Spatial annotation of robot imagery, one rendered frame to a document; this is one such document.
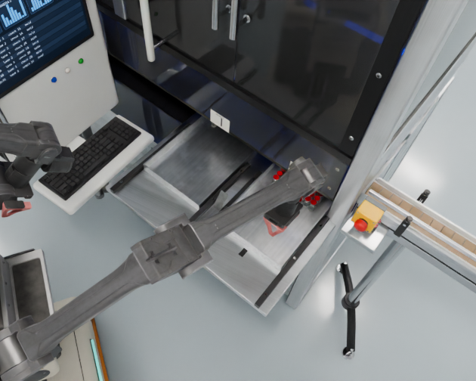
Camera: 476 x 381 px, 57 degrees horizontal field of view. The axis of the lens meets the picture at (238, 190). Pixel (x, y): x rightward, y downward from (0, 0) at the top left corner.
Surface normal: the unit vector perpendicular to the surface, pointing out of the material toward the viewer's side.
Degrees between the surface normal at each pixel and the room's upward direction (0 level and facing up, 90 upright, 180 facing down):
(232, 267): 0
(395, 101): 90
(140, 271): 39
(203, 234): 21
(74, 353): 0
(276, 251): 0
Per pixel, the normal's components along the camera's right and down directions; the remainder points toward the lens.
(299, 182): 0.39, -0.40
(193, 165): 0.07, -0.55
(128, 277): -0.28, 0.01
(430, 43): -0.62, 0.63
